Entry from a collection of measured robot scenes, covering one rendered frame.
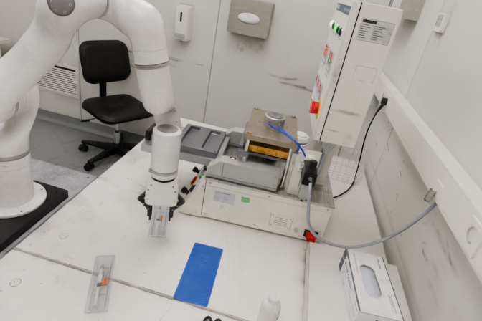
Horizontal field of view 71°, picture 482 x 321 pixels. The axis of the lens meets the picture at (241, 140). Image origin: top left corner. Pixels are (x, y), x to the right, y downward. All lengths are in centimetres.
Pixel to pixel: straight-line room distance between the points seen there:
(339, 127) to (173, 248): 66
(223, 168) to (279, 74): 169
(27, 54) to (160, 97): 34
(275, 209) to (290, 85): 168
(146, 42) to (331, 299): 87
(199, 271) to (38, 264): 45
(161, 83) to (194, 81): 200
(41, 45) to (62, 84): 257
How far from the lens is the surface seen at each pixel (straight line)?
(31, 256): 119
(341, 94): 105
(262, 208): 122
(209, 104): 294
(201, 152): 123
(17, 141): 120
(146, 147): 128
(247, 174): 116
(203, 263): 114
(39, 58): 103
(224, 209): 125
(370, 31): 103
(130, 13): 91
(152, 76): 92
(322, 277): 115
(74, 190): 143
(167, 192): 109
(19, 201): 130
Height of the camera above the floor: 157
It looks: 25 degrees down
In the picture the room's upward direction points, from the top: 11 degrees clockwise
